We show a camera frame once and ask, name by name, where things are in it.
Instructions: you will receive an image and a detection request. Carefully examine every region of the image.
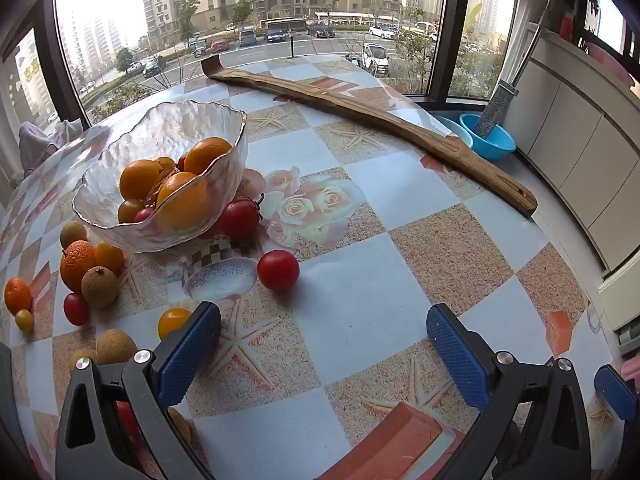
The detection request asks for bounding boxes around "rough-skinned mandarin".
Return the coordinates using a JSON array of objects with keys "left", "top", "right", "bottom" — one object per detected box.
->
[{"left": 59, "top": 240, "right": 97, "bottom": 294}]

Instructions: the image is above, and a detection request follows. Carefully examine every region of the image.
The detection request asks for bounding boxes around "metal mesh tool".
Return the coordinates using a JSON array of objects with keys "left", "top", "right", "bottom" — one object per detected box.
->
[{"left": 474, "top": 22, "right": 543, "bottom": 137}]

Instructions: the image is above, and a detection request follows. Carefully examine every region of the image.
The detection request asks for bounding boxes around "pink basin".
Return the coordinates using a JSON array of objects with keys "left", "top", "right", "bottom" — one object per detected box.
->
[{"left": 586, "top": 41, "right": 637, "bottom": 87}]

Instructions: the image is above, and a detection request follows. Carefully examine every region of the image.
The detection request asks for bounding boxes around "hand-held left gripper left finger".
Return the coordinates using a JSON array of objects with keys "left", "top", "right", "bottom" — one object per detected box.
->
[{"left": 55, "top": 301, "right": 222, "bottom": 480}]

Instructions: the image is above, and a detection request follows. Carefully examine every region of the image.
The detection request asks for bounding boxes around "red tomato with stem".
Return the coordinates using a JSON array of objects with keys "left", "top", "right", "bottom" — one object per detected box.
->
[{"left": 219, "top": 194, "right": 265, "bottom": 240}]

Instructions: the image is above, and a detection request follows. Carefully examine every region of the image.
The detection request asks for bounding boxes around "checkered printed tablecloth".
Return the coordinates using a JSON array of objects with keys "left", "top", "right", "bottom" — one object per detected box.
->
[{"left": 0, "top": 55, "right": 626, "bottom": 480}]

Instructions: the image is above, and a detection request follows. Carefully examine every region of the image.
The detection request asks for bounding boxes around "large smooth orange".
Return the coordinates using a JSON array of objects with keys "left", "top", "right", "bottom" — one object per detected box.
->
[
  {"left": 155, "top": 172, "right": 209, "bottom": 229},
  {"left": 183, "top": 136, "right": 232, "bottom": 176},
  {"left": 119, "top": 159, "right": 164, "bottom": 201}
]

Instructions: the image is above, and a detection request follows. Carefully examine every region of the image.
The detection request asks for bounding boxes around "small smooth mandarin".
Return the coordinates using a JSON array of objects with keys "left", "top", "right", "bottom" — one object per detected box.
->
[{"left": 3, "top": 277, "right": 33, "bottom": 317}]

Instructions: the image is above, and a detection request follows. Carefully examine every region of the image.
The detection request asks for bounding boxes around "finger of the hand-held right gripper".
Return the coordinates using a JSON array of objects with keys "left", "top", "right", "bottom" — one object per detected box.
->
[{"left": 595, "top": 365, "right": 640, "bottom": 422}]

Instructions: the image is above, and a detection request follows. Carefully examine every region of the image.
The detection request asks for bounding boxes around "white parked car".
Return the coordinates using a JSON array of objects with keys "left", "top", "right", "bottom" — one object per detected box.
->
[{"left": 361, "top": 42, "right": 391, "bottom": 79}]

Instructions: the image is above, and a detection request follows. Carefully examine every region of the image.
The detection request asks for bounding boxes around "light blue plastic basin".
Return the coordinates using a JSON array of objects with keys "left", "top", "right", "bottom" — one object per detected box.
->
[{"left": 436, "top": 116, "right": 473, "bottom": 147}]

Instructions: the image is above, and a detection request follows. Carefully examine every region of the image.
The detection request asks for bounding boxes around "clear glass bowl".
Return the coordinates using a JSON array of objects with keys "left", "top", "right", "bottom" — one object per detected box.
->
[{"left": 72, "top": 100, "right": 249, "bottom": 253}]

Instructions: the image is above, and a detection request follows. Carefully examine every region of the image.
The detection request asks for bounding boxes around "red bottle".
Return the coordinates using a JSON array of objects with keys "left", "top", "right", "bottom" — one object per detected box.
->
[{"left": 558, "top": 7, "right": 576, "bottom": 42}]

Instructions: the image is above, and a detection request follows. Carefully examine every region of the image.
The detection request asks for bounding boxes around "dark window frame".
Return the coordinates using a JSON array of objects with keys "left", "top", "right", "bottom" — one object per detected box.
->
[{"left": 0, "top": 0, "right": 526, "bottom": 131}]

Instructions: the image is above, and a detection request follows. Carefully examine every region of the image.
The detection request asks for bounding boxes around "white cloth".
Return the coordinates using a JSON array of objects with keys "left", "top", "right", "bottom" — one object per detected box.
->
[{"left": 18, "top": 119, "right": 83, "bottom": 162}]

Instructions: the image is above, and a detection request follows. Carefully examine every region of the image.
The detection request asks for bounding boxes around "brown longan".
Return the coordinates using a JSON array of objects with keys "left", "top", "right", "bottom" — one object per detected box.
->
[
  {"left": 95, "top": 328, "right": 138, "bottom": 365},
  {"left": 59, "top": 220, "right": 89, "bottom": 250},
  {"left": 81, "top": 266, "right": 120, "bottom": 308},
  {"left": 68, "top": 348, "right": 99, "bottom": 374}
]

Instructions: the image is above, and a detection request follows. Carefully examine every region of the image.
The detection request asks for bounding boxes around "white cabinet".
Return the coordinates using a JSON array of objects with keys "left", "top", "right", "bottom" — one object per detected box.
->
[{"left": 500, "top": 25, "right": 640, "bottom": 281}]

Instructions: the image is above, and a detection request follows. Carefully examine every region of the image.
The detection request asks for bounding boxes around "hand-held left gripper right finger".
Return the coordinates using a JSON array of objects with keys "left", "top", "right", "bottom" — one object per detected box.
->
[{"left": 426, "top": 304, "right": 592, "bottom": 480}]

